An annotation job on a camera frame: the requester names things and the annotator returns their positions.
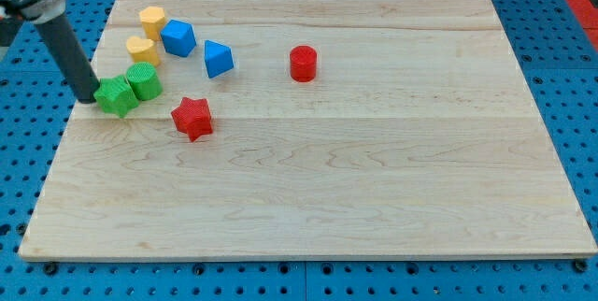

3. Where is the yellow hexagon block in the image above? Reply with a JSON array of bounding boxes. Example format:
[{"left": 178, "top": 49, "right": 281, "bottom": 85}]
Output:
[{"left": 138, "top": 7, "right": 166, "bottom": 41}]

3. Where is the red cylinder block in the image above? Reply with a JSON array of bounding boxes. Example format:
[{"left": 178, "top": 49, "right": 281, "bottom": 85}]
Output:
[{"left": 289, "top": 45, "right": 318, "bottom": 82}]

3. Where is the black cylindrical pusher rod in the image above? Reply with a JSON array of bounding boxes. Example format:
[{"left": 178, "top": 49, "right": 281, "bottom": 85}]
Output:
[{"left": 35, "top": 13, "right": 100, "bottom": 104}]

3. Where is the green star block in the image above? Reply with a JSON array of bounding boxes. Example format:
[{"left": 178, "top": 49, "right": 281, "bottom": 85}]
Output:
[{"left": 93, "top": 75, "right": 139, "bottom": 118}]

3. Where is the light wooden board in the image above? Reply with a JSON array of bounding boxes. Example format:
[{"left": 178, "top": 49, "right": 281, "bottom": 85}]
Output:
[{"left": 19, "top": 0, "right": 597, "bottom": 263}]

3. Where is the blue cube block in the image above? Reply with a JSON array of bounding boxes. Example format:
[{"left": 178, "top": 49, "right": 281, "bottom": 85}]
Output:
[{"left": 160, "top": 20, "right": 196, "bottom": 57}]

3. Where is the green cylinder block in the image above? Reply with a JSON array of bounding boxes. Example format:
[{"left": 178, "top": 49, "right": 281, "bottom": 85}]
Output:
[{"left": 125, "top": 62, "right": 163, "bottom": 101}]

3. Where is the blue triangle block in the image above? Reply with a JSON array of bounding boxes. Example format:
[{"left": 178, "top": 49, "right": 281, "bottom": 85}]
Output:
[{"left": 204, "top": 40, "right": 235, "bottom": 79}]

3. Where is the red star block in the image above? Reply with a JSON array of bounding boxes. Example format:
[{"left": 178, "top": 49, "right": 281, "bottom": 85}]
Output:
[{"left": 171, "top": 97, "right": 213, "bottom": 142}]

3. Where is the yellow heart block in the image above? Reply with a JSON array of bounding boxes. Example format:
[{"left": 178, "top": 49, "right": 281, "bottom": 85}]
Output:
[{"left": 125, "top": 36, "right": 162, "bottom": 66}]

